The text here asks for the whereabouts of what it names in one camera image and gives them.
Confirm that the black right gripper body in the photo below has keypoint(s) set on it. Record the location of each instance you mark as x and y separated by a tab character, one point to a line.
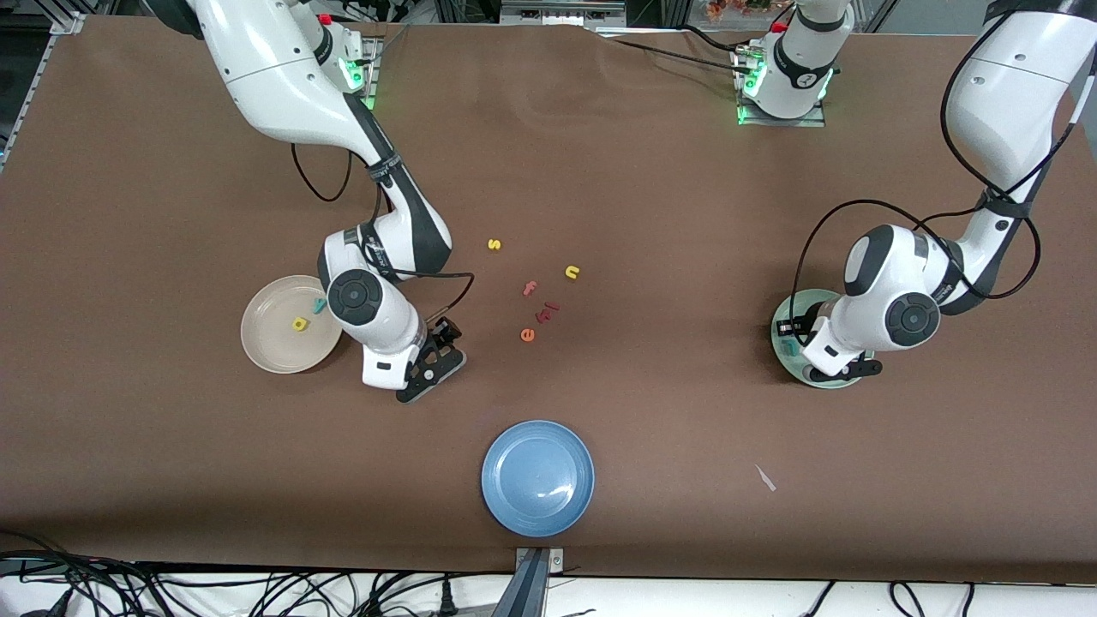
440	335

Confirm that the orange artificial flowers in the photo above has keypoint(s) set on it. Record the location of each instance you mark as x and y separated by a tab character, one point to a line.
737	8

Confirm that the aluminium corner bracket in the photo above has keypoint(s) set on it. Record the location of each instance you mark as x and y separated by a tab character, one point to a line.
68	24

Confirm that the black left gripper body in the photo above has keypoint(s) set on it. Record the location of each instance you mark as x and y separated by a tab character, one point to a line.
803	328

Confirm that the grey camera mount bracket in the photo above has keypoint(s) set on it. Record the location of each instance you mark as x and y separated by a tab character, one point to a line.
530	591

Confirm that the green plate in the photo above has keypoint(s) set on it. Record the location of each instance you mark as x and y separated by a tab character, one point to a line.
787	368

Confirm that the brown table cover sheet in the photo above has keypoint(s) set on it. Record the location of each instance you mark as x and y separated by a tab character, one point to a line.
600	171

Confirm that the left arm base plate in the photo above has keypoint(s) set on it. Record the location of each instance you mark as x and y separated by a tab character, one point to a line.
746	121

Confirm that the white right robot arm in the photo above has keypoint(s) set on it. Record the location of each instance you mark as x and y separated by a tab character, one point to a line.
283	77

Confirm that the blue plate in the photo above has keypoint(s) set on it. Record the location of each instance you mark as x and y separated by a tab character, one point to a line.
537	478

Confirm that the beige brown plate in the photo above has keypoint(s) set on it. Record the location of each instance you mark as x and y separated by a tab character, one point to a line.
274	343

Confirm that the silver aluminium frame rail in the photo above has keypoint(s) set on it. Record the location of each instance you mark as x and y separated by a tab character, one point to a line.
561	13

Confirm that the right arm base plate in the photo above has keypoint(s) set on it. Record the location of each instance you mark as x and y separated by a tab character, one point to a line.
374	86

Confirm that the silver table edge rail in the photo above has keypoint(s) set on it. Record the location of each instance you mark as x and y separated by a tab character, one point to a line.
30	94

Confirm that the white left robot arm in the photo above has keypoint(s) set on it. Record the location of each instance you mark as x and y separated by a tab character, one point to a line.
1011	94

